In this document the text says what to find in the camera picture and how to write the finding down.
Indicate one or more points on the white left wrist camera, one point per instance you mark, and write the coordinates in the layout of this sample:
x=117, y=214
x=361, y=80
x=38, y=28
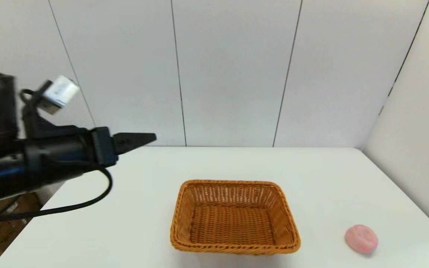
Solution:
x=60, y=93

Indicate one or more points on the orange woven wicker basket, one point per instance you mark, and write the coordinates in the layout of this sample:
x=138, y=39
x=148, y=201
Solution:
x=233, y=223

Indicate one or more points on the pink peach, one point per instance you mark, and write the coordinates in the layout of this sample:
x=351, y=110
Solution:
x=361, y=239

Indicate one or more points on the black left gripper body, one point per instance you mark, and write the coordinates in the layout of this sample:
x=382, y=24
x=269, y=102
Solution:
x=65, y=156

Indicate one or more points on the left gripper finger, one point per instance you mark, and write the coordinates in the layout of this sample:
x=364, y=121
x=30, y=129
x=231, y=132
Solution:
x=132, y=141

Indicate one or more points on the black left camera bracket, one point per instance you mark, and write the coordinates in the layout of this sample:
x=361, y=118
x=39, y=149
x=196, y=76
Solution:
x=47, y=128

